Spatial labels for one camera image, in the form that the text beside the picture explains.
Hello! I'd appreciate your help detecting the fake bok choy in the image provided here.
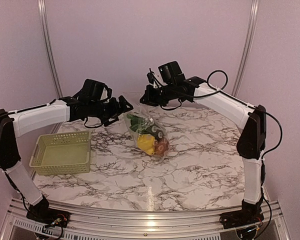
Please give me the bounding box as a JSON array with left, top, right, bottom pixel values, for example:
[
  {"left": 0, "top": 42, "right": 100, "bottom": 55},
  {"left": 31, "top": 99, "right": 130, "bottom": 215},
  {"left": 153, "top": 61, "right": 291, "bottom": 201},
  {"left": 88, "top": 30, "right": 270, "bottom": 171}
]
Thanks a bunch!
[{"left": 125, "top": 113, "right": 154, "bottom": 134}]

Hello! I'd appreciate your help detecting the green plastic basket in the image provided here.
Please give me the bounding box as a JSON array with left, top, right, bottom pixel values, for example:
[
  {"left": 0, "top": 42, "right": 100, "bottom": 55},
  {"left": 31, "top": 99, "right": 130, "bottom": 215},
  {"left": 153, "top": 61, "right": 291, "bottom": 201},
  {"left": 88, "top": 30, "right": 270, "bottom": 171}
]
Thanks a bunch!
[{"left": 29, "top": 131, "right": 91, "bottom": 176}]

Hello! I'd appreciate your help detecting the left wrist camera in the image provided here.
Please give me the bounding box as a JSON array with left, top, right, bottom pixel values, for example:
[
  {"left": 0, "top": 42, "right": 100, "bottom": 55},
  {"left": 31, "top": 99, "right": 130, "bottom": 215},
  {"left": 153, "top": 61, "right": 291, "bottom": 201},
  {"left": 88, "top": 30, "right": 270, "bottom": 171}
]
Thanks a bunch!
[{"left": 99, "top": 86, "right": 113, "bottom": 103}]

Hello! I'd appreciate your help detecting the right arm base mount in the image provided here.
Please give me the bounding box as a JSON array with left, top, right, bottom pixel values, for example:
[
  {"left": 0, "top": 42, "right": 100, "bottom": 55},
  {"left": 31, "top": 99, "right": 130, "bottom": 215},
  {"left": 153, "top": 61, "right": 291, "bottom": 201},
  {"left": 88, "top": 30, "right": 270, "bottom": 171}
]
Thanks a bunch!
[{"left": 219, "top": 210, "right": 264, "bottom": 229}]

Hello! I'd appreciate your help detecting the left aluminium frame post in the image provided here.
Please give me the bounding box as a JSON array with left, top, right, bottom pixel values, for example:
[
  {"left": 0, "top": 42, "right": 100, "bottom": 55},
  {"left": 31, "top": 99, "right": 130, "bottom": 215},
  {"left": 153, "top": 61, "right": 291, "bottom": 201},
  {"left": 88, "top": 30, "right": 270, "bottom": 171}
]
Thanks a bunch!
[{"left": 37, "top": 0, "right": 63, "bottom": 98}]

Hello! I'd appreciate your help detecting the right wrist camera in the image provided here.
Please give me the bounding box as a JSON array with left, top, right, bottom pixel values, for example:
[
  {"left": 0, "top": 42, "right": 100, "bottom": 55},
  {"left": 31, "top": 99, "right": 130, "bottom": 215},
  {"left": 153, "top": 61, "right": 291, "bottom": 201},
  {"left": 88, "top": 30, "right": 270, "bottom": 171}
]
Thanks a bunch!
[{"left": 146, "top": 68, "right": 162, "bottom": 89}]

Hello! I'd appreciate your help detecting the right aluminium frame post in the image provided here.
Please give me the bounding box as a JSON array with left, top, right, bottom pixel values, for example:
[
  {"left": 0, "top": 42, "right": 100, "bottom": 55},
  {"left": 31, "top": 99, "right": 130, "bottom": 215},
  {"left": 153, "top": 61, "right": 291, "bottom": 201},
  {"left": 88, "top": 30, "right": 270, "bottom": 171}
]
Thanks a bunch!
[{"left": 232, "top": 0, "right": 260, "bottom": 97}]

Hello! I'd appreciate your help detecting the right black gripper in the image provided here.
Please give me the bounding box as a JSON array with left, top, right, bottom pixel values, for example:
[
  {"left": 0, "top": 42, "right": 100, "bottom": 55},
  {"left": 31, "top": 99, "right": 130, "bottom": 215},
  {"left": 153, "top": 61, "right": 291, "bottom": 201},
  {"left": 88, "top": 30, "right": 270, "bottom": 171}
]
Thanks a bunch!
[{"left": 139, "top": 82, "right": 177, "bottom": 107}]

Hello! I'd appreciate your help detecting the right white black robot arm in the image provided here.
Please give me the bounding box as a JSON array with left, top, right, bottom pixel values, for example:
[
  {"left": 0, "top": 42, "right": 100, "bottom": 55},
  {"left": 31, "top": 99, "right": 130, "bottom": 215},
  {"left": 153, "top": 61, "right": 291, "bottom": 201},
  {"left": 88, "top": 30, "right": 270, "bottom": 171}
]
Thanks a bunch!
[{"left": 139, "top": 61, "right": 267, "bottom": 224}]

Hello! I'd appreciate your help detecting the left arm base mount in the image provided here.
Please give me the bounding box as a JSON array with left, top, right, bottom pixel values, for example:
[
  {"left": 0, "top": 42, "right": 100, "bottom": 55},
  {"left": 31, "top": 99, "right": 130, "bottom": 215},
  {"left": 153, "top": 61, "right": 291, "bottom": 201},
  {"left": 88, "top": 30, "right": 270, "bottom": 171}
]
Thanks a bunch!
[{"left": 26, "top": 208, "right": 70, "bottom": 228}]

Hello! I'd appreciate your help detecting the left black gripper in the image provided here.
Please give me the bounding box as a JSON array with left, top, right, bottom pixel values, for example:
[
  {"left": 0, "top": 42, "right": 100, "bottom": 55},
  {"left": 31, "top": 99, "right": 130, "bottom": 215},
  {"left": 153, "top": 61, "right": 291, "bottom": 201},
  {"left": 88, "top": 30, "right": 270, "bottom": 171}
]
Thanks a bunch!
[{"left": 89, "top": 95, "right": 134, "bottom": 127}]

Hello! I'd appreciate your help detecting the front aluminium rail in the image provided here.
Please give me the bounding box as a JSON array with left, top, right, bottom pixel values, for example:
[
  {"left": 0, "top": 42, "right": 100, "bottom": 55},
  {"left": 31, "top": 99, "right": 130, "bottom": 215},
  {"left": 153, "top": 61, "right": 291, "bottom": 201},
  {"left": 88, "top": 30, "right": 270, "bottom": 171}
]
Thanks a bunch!
[{"left": 0, "top": 197, "right": 291, "bottom": 240}]

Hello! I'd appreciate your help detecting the clear zip top bag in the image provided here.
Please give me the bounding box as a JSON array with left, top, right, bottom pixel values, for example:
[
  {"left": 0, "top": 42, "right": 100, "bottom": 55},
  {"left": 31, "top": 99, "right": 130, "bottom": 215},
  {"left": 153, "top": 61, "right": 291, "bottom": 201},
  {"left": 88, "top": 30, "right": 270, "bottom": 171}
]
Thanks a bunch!
[{"left": 123, "top": 92, "right": 170, "bottom": 159}]

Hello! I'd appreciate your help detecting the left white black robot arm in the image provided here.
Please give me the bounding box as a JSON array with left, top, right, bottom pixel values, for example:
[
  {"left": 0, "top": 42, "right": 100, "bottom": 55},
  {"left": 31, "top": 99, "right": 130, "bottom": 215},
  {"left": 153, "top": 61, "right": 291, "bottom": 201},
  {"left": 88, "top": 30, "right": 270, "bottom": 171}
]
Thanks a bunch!
[{"left": 0, "top": 79, "right": 133, "bottom": 223}]

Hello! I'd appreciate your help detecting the aluminium frame post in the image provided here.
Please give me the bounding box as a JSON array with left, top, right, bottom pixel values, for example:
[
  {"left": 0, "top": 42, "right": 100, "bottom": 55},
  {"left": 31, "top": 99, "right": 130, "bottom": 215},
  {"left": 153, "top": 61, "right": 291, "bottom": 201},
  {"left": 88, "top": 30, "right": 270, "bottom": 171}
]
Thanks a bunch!
[
  {"left": 232, "top": 0, "right": 260, "bottom": 97},
  {"left": 37, "top": 0, "right": 63, "bottom": 98}
]

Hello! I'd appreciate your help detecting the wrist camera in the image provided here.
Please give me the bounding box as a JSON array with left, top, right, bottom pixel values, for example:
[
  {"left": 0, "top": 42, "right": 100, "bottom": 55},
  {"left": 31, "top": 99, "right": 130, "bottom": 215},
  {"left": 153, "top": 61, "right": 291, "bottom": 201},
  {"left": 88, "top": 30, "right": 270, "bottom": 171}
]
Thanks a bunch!
[
  {"left": 146, "top": 68, "right": 162, "bottom": 89},
  {"left": 99, "top": 86, "right": 113, "bottom": 103}
]

